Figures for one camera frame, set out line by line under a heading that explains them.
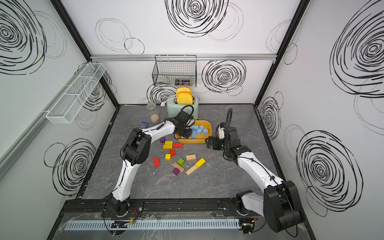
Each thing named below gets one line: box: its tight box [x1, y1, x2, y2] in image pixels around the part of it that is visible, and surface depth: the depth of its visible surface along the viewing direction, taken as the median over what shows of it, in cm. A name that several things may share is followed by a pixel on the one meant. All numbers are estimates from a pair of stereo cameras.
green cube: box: [177, 158, 185, 167], surface depth 89 cm
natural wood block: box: [186, 154, 197, 162], surface depth 91 cm
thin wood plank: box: [173, 162, 185, 173], surface depth 88 cm
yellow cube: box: [165, 153, 171, 161], surface depth 91 cm
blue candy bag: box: [138, 121, 149, 130], surface depth 108 cm
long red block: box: [173, 143, 183, 148], surface depth 98 cm
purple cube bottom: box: [172, 167, 180, 176], surface depth 88 cm
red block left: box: [152, 157, 161, 168], surface depth 91 cm
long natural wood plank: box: [185, 164, 198, 176], surface depth 88 cm
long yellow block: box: [195, 157, 206, 168], surface depth 91 cm
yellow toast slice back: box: [176, 87, 193, 100], surface depth 101 cm
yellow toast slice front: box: [177, 91, 193, 105], surface depth 100 cm
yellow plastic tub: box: [175, 120, 212, 144], surface depth 102 cm
